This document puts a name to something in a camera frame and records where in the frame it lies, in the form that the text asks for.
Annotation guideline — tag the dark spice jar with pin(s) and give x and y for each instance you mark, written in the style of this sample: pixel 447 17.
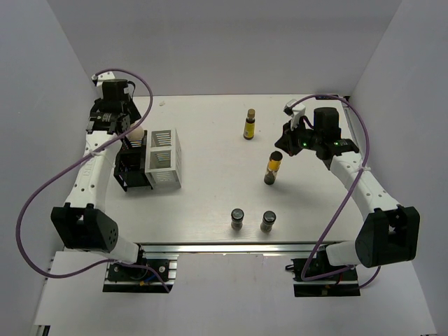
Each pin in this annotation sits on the dark spice jar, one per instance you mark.
pixel 237 217
pixel 268 220

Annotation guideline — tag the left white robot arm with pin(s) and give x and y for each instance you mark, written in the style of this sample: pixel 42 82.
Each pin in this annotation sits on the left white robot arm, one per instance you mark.
pixel 82 222

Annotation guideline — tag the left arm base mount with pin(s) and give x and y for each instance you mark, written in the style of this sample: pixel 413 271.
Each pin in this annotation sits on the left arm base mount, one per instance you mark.
pixel 121 279

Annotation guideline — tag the aluminium rail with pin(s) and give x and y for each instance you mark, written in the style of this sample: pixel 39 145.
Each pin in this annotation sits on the aluminium rail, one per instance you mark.
pixel 262 248

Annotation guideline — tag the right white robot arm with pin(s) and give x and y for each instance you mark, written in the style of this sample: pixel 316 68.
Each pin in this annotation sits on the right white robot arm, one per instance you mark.
pixel 390 230

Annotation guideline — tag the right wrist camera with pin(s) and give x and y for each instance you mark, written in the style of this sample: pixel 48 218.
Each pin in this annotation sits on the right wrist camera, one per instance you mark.
pixel 295 111

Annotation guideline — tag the small brown bottle tan cap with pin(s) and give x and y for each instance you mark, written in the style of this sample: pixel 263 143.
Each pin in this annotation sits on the small brown bottle tan cap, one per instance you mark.
pixel 249 127

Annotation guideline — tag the white slotted organizer box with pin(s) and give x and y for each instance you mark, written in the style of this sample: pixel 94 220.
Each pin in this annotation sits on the white slotted organizer box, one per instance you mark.
pixel 164 159

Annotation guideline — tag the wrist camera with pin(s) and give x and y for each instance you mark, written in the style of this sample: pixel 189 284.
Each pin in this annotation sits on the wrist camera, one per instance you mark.
pixel 295 111
pixel 98 79

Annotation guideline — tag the yellow spice jar black lid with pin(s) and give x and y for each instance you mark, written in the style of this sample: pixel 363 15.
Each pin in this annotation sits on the yellow spice jar black lid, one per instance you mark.
pixel 273 166

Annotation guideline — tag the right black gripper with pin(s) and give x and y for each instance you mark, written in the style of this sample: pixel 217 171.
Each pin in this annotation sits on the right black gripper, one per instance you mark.
pixel 287 141

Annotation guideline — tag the cream cap spice jar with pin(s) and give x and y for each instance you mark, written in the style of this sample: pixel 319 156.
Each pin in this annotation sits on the cream cap spice jar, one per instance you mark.
pixel 136 135

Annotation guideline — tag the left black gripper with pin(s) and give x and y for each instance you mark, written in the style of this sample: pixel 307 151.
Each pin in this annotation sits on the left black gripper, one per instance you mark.
pixel 135 115

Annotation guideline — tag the blue label right corner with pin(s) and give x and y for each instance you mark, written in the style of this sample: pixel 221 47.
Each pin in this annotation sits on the blue label right corner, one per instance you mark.
pixel 326 97

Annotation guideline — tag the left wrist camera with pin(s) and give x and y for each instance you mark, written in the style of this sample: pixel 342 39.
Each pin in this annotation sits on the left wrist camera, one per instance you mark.
pixel 98 79

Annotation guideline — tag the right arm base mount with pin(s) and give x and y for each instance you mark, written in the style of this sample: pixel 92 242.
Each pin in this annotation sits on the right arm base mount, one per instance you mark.
pixel 336 286

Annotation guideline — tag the black slotted organizer box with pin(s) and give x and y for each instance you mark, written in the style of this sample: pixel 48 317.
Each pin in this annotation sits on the black slotted organizer box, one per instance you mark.
pixel 130 162

